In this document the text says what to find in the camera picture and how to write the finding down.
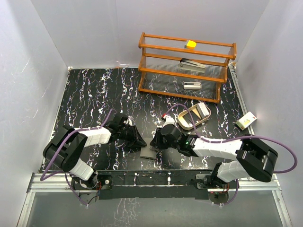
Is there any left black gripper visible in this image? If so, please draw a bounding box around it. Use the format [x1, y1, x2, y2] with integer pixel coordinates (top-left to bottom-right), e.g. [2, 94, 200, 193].
[118, 125, 146, 148]

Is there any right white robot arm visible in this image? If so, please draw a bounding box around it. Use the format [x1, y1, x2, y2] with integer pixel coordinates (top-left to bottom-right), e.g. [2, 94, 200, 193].
[150, 124, 278, 188]

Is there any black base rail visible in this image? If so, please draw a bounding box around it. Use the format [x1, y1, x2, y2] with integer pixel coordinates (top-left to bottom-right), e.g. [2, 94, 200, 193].
[71, 169, 240, 201]

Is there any stack of cards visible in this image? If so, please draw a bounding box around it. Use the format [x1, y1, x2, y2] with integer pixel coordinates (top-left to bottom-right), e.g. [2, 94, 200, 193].
[196, 102, 210, 119]

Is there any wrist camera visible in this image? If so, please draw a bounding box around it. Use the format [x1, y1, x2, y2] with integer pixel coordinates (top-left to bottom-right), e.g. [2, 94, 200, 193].
[161, 113, 175, 127]
[125, 116, 134, 126]

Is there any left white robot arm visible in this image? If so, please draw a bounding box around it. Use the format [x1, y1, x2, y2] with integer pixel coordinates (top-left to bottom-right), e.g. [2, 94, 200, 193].
[40, 113, 147, 189]

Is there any oval wooden tray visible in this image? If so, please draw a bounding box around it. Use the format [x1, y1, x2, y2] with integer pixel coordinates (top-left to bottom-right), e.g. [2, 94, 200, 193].
[177, 102, 211, 130]

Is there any black credit card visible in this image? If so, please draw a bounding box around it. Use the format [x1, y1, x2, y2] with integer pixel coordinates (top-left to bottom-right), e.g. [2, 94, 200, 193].
[183, 111, 201, 125]

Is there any orange wooden shelf rack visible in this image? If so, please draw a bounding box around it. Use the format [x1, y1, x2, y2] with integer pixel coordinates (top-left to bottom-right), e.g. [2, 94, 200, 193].
[138, 33, 237, 103]

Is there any white card box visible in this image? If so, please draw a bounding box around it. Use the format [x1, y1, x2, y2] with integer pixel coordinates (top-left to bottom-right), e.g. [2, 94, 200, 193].
[236, 112, 257, 130]

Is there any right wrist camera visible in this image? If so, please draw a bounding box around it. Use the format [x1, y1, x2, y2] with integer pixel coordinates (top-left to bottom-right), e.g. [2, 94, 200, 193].
[161, 113, 175, 127]

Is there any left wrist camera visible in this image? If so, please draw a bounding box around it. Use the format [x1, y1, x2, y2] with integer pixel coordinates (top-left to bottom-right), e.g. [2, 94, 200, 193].
[125, 116, 134, 126]

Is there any grey card holder wallet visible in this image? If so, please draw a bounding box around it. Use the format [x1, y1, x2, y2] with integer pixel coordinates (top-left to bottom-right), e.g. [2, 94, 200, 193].
[140, 138, 157, 159]

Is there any grey black stapler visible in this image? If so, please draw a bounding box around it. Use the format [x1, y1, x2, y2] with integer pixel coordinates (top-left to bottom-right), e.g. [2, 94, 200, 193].
[178, 58, 206, 73]

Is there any small white stapler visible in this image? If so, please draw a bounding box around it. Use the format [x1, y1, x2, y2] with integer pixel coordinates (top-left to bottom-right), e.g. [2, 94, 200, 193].
[183, 82, 202, 90]

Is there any yellow white block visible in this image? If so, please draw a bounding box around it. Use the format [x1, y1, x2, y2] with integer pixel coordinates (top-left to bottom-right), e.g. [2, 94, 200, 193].
[184, 40, 197, 50]

